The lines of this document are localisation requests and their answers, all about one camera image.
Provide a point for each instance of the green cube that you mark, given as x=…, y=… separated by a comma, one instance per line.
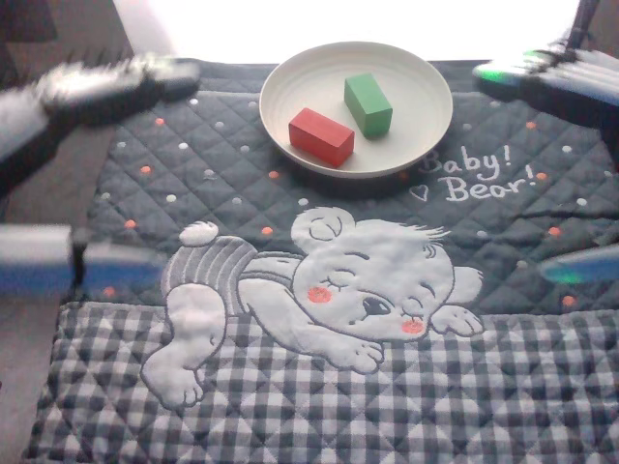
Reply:
x=370, y=104

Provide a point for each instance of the black stand pole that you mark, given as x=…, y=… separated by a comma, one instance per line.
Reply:
x=584, y=19

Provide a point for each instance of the grey bear print quilt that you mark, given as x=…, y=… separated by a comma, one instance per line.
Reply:
x=309, y=396

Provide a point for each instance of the cream round plate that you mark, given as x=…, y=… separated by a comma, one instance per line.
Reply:
x=300, y=82

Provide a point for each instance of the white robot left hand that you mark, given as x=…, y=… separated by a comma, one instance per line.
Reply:
x=121, y=87

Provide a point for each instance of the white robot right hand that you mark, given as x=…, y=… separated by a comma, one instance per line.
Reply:
x=556, y=96

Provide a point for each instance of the red cube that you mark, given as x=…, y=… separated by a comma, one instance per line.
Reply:
x=319, y=137

